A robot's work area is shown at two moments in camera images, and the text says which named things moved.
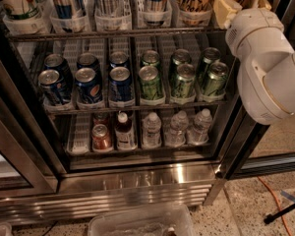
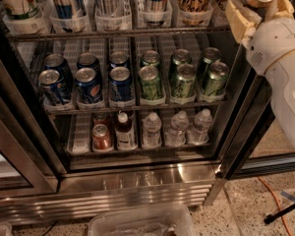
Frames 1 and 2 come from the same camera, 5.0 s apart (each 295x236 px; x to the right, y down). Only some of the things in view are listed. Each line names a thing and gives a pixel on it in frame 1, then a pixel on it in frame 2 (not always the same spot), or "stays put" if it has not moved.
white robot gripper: (255, 29) → (274, 45)
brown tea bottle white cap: (125, 135) stays put
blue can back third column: (118, 57) stays put
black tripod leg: (292, 206) stays put
